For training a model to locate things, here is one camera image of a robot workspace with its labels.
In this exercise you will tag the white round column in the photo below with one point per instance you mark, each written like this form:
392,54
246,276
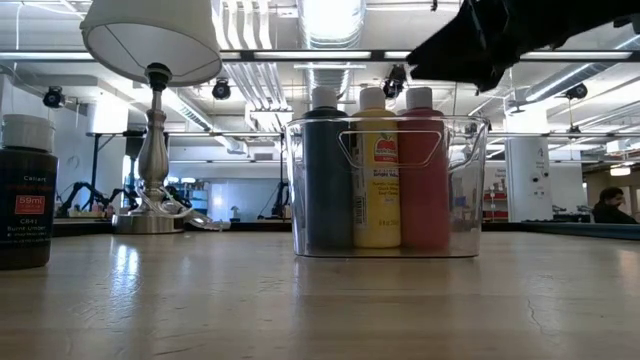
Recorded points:
528,175

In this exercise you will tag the yellow large paint bottle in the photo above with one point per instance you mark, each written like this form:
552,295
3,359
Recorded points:
377,200

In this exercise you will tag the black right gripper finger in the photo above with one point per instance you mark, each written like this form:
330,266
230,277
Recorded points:
470,50

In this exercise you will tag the pink large paint bottle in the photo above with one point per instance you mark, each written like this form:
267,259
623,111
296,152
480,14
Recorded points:
424,200

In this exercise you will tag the person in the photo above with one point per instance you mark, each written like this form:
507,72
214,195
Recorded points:
612,207

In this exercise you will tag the teal large paint bottle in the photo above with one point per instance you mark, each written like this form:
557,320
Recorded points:
325,190

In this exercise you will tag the clear plastic bin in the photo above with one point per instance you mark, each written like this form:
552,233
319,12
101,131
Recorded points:
470,225

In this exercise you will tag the chrome lamp base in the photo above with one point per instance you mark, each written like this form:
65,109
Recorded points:
152,165

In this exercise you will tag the black background robot arm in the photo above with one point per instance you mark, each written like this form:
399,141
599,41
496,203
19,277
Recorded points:
80,190

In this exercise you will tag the black overhead beam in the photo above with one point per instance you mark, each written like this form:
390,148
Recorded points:
300,55

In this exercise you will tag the silver ceiling duct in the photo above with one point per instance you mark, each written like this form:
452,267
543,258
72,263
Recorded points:
330,30

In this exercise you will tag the black tripod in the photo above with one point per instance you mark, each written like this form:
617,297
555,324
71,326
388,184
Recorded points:
281,200

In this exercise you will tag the black hanging spotlight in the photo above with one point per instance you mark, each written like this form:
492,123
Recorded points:
395,80
53,96
221,90
576,91

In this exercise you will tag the dark umber small paint bottle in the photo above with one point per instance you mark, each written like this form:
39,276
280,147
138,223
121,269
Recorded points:
27,200

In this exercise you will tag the clear plastic wrap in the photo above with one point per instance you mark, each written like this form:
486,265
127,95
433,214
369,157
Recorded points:
205,220

